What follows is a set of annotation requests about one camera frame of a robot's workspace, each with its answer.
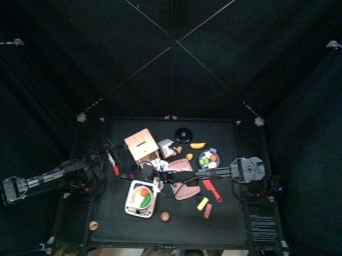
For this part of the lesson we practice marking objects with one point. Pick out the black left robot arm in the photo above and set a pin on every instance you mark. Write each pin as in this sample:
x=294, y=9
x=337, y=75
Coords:
x=42, y=180

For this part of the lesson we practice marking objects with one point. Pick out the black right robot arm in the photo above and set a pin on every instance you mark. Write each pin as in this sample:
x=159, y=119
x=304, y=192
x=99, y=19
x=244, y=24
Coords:
x=241, y=170

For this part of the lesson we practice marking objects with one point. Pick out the black round pot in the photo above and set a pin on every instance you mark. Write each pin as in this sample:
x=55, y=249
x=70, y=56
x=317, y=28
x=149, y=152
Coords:
x=184, y=135

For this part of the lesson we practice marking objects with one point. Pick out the pink cutting board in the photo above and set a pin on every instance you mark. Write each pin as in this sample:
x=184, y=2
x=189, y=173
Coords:
x=184, y=190

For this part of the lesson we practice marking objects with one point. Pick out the small black toy pan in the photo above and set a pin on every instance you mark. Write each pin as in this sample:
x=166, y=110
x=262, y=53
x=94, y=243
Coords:
x=147, y=169

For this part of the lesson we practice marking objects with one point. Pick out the red white toy tool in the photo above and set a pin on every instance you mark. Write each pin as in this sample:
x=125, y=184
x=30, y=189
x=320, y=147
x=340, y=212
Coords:
x=115, y=168

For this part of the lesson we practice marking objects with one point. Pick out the brown cardboard box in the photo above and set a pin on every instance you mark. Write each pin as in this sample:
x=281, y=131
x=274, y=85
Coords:
x=142, y=145

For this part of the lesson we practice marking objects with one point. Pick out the small orange toy food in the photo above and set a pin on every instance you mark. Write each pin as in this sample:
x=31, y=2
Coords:
x=189, y=156

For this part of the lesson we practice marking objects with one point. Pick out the small purple toy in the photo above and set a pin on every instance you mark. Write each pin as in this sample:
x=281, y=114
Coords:
x=130, y=175

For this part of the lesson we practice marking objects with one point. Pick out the plate with toy food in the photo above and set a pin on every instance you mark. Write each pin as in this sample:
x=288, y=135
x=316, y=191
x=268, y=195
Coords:
x=209, y=159

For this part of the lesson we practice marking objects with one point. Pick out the red toy knife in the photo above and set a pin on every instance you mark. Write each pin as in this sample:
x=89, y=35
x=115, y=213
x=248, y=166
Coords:
x=213, y=190

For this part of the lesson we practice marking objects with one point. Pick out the small grey white box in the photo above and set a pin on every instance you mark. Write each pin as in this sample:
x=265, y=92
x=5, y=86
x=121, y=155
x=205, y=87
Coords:
x=166, y=148

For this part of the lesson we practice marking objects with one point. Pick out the white bowl with vegetables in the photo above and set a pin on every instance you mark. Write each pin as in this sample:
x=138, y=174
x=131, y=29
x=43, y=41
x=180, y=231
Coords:
x=142, y=198

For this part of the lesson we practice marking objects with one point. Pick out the orange toy wedge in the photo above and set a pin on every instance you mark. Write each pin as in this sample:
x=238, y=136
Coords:
x=178, y=149

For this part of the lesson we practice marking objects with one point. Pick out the yellow toy block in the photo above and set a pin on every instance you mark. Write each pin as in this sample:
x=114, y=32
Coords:
x=202, y=203

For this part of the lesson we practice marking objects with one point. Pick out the yellow orange toy croissant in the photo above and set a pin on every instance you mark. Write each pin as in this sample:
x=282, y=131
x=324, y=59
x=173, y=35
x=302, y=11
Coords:
x=198, y=145

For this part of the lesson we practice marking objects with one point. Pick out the brown toy egg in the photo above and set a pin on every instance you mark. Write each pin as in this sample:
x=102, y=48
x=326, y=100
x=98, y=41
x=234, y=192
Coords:
x=165, y=216
x=94, y=225

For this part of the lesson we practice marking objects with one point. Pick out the white square tray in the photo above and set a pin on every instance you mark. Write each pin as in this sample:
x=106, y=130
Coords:
x=134, y=208

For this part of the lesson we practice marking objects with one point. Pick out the red toy block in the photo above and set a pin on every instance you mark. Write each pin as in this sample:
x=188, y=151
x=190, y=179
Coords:
x=208, y=211

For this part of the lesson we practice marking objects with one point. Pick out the metal frame bracket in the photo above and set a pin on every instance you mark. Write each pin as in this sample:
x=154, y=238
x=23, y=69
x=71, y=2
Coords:
x=333, y=44
x=81, y=117
x=15, y=42
x=260, y=121

